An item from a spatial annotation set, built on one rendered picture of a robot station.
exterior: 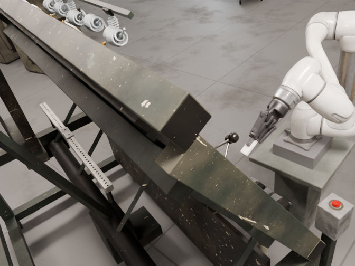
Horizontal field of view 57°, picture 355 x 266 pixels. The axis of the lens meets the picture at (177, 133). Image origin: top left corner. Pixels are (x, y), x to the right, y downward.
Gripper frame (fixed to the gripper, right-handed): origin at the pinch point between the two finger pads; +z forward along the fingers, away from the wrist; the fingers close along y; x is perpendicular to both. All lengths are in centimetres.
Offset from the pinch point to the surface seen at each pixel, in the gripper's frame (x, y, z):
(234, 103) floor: 194, 211, -68
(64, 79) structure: 68, -42, 23
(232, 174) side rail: -22.8, -33.1, 13.0
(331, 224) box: -20, 68, 1
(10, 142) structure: 76, -40, 61
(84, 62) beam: 19, -63, 13
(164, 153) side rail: -18, -53, 19
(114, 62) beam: 6, -63, 8
